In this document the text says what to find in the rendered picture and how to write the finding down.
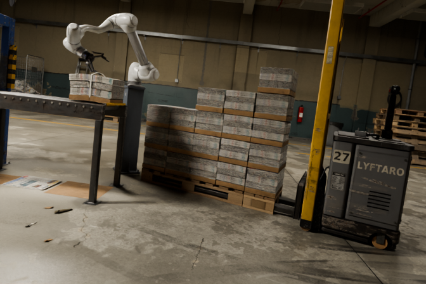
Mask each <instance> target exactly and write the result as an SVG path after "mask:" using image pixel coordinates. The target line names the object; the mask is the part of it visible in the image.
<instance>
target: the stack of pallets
mask: <svg viewBox="0 0 426 284"><path fill-rule="evenodd" d="M415 114H416V115H415ZM386 116H387V108H380V112H379V113H376V117H375V118H373V123H374V132H373V133H374V134H379V135H380V137H381V134H382V130H383V129H384V127H385V120H386ZM402 118H403V119H402ZM411 119H412V121H411ZM421 120H422V122H421ZM398 123H399V125H398ZM408 124H410V126H408ZM400 128H401V129H403V130H411V131H420V132H426V112H423V111H416V110H405V109H400V108H395V110H394V118H393V122H392V129H400ZM396 137H397V138H406V139H411V138H407V137H401V136H396Z"/></svg>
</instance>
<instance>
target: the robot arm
mask: <svg viewBox="0 0 426 284"><path fill-rule="evenodd" d="M137 24H138V19H137V17H136V16H135V15H133V14H131V13H120V14H114V15H112V16H111V17H109V18H108V19H106V20H105V21H104V22H103V23H102V24H101V25H100V26H99V27H95V26H92V25H81V26H78V25H77V24H76V23H70V24H69V25H68V27H67V38H65V39H64V40H63V45H64V46H65V47H66V48H67V49H68V50H69V51H70V52H72V53H73V54H76V55H77V56H80V57H81V58H83V59H85V60H86V61H87V62H86V63H85V64H86V65H87V67H88V69H89V71H90V72H94V73H96V72H97V71H96V70H94V67H93V61H94V58H98V57H102V58H103V59H104V60H106V61H107V62H109V61H108V60H107V59H106V57H104V56H103V55H104V53H97V52H94V51H92V54H91V53H90V52H88V51H87V49H85V48H84V47H82V46H81V42H80V40H81V39H82V37H83V36H84V33H85V32H86V31H90V32H94V33H97V34H100V33H103V32H106V31H108V30H112V29H114V28H122V30H123V31H124V32H125V33H126V34H127V36H128V38H129V40H130V42H131V45H132V48H133V50H134V52H135V54H136V57H137V59H138V61H139V63H136V62H134V63H132V64H131V66H130V67H129V73H128V82H125V86H134V87H144V86H142V85H141V82H142V81H147V82H152V81H155V80H157V79H158V78H159V71H158V70H157V69H156V68H155V67H154V66H153V65H152V63H151V62H149V61H148V59H147V57H146V54H145V51H144V49H143V47H142V44H141V41H140V40H139V36H138V33H137V32H136V26H137ZM93 54H99V55H98V56H94V55H93ZM88 62H89V63H90V66H91V67H90V66H89V65H88V64H89V63H88Z"/></svg>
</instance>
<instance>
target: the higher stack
mask: <svg viewBox="0 0 426 284"><path fill-rule="evenodd" d="M259 78H260V82H259V86H258V87H270V88H278V89H289V90H292V91H293V92H296V88H297V81H298V78H299V75H298V73H296V72H295V70H294V69H291V68H272V67H261V71H260V76H259ZM294 100H295V97H293V96H291V95H289V94H278V93H265V92H260V93H257V100H256V104H255V105H256V109H255V112H256V113H266V114H271V115H281V116H292V115H293V112H294V110H293V109H294ZM253 121H254V122H253V124H254V125H253V130H252V138H259V139H266V140H270V141H277V142H282V143H283V142H285V141H287V140H288V136H289V133H290V126H291V124H290V123H291V122H289V121H282V120H273V119H263V118H257V117H256V118H254V120H253ZM287 150H288V145H285V146H284V147H278V146H271V145H264V144H260V143H251V144H250V152H249V153H250V154H249V162H250V163H253V164H260V165H266V166H270V167H276V168H280V167H281V166H283V164H285V163H286V161H287ZM284 172H285V168H283V169H282V170H281V171H280V172H279V173H277V172H271V171H265V170H261V169H255V168H251V167H249V168H248V172H247V179H246V183H245V187H247V188H252V189H256V190H261V191H266V192H269V193H274V194H276V193H277V191H278V190H279V189H280V188H281V187H282V185H283V178H284V175H285V173H284ZM281 194H282V190H281V191H280V192H279V194H278V195H277V197H276V198H270V197H265V196H262V195H257V194H254V193H249V192H246V191H245V192H244V196H243V205H242V207H246V208H249V209H254V210H258V211H261V212H265V213H268V214H273V213H274V204H275V203H279V197H281Z"/></svg>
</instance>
